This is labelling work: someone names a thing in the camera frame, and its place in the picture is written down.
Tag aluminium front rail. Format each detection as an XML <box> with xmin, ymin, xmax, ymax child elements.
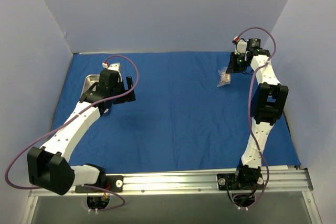
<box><xmin>28</xmin><ymin>167</ymin><xmax>313</xmax><ymax>197</ymax></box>

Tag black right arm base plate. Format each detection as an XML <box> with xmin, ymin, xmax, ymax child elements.
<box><xmin>216</xmin><ymin>173</ymin><xmax>264</xmax><ymax>191</ymax></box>

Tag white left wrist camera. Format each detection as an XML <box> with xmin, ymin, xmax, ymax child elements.
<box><xmin>102</xmin><ymin>62</ymin><xmax>122</xmax><ymax>82</ymax></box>

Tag metal surgical instrument tray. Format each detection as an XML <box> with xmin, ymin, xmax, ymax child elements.
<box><xmin>79</xmin><ymin>74</ymin><xmax>110</xmax><ymax>115</ymax></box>

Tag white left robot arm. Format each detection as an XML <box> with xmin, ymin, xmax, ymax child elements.
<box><xmin>27</xmin><ymin>63</ymin><xmax>135</xmax><ymax>195</ymax></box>

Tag suture packets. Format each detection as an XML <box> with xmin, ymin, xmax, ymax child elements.
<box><xmin>217</xmin><ymin>68</ymin><xmax>231</xmax><ymax>87</ymax></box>

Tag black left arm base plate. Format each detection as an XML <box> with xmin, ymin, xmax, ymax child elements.
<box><xmin>75</xmin><ymin>175</ymin><xmax>124</xmax><ymax>193</ymax></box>

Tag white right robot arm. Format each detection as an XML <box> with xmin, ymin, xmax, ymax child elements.
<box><xmin>224</xmin><ymin>36</ymin><xmax>289</xmax><ymax>169</ymax></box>

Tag blue surgical drape cloth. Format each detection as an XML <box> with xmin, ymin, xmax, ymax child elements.
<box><xmin>40</xmin><ymin>50</ymin><xmax>301</xmax><ymax>176</ymax></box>

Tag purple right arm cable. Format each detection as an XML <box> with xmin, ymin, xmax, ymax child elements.
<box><xmin>232</xmin><ymin>27</ymin><xmax>277</xmax><ymax>208</ymax></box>

